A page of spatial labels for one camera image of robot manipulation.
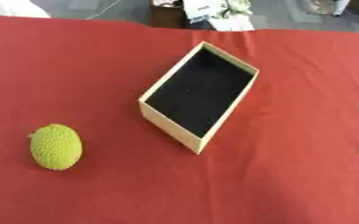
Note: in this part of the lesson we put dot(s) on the person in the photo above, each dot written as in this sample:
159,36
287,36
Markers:
14,8

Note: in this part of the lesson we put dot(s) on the dark brown wooden cabinet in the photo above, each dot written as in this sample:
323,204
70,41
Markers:
165,16

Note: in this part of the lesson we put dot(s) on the tan cardboard box black inside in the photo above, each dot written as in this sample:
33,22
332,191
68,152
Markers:
200,94

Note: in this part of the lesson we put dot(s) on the green bumpy toy jackfruit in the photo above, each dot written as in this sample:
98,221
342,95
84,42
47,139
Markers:
56,147

